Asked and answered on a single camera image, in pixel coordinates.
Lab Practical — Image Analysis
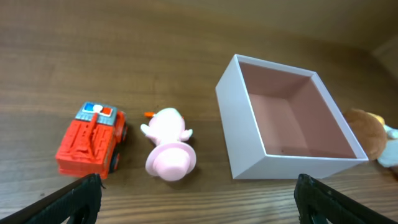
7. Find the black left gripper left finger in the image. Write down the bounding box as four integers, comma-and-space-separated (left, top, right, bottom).
1, 174, 102, 224

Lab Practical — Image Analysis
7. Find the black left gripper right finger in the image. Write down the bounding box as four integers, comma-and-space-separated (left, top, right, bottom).
294, 174, 397, 224

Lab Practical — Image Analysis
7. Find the white plush duck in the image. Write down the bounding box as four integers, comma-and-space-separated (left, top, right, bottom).
377, 116, 397, 168

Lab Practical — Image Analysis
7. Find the brown plush toy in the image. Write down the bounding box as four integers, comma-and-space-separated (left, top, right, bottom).
343, 109, 387, 161

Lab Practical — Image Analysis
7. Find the white cardboard box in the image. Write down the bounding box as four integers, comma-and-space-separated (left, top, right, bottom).
215, 54, 368, 179

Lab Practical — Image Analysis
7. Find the red toy fire truck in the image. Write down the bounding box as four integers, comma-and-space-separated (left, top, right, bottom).
55, 101, 128, 180

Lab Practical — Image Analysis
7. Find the pink pig figurine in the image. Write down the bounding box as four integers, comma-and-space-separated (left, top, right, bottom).
140, 108, 197, 182

